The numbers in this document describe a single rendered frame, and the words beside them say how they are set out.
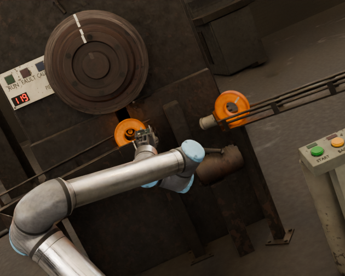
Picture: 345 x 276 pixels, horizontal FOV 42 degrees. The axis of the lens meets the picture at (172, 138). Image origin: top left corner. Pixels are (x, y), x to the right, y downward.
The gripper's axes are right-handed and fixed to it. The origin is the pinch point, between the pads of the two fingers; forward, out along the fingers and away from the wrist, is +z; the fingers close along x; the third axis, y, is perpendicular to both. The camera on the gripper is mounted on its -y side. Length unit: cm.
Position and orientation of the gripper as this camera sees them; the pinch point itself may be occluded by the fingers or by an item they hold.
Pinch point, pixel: (148, 132)
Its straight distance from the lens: 197.9
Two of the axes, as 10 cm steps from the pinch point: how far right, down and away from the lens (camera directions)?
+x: -9.7, 2.2, 0.9
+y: -2.4, -8.3, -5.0
